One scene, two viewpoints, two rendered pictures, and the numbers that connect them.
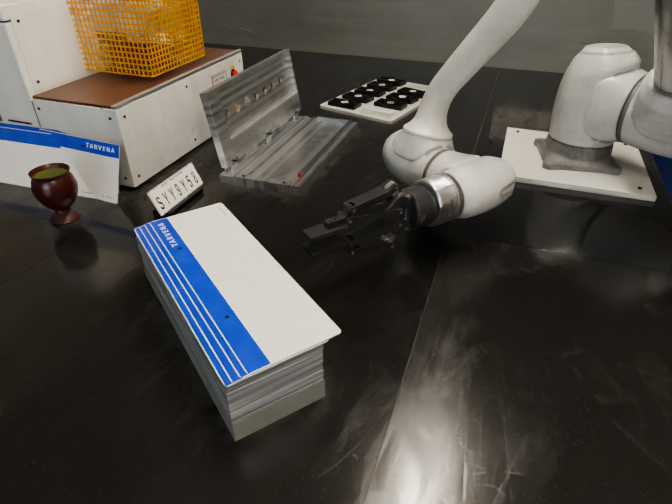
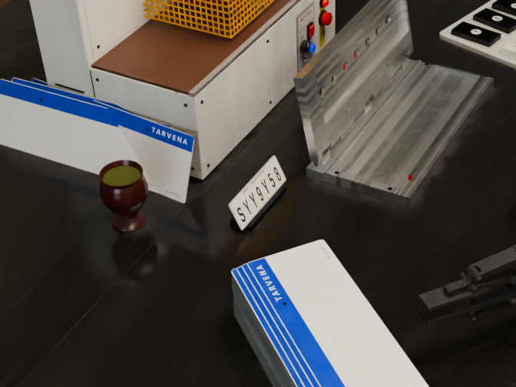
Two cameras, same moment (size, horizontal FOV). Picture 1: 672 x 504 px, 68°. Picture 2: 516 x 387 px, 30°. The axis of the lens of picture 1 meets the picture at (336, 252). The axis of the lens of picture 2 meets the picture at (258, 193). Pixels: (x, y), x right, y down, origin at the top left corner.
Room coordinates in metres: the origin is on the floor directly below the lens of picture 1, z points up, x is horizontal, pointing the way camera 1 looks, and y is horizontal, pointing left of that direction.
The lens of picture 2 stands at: (-0.32, 0.06, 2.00)
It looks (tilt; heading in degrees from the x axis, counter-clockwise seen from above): 39 degrees down; 13
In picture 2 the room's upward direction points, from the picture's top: 4 degrees counter-clockwise
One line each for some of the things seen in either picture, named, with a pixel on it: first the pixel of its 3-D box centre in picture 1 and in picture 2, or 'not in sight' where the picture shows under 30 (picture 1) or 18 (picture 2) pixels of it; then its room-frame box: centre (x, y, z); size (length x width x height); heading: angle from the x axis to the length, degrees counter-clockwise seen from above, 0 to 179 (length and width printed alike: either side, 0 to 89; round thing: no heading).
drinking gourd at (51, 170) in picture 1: (57, 195); (125, 197); (0.91, 0.57, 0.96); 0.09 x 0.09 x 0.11
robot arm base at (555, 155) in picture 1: (575, 144); not in sight; (1.22, -0.62, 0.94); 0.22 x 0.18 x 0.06; 169
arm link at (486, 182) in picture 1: (471, 183); not in sight; (0.87, -0.26, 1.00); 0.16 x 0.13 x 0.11; 122
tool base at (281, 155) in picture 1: (296, 146); (405, 121); (1.26, 0.11, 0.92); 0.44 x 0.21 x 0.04; 160
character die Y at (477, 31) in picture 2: (344, 103); (475, 34); (1.62, -0.03, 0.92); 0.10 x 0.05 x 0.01; 59
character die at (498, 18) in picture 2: (358, 97); (497, 21); (1.68, -0.07, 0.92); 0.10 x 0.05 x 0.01; 53
